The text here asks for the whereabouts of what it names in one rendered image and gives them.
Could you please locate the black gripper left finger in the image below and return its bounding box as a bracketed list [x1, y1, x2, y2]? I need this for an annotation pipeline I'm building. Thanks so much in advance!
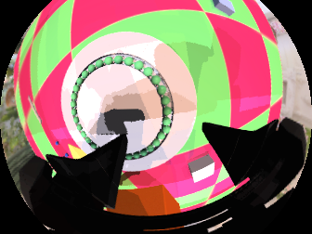
[45, 133, 129, 209]

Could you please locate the white round tray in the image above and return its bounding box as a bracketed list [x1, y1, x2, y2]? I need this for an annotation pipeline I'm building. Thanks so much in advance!
[60, 32, 197, 172]

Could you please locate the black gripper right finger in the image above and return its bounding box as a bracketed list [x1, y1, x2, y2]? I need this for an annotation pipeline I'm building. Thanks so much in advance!
[201, 118, 279, 187]

